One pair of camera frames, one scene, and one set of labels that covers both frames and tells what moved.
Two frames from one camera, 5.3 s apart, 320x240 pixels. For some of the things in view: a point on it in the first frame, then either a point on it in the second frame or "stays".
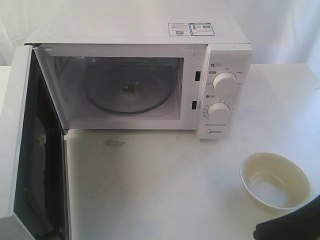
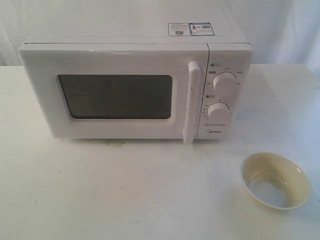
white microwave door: [39, 193] → [155, 91]
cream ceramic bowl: [275, 182] stays
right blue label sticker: [200, 29] stays
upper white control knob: [225, 83] stays
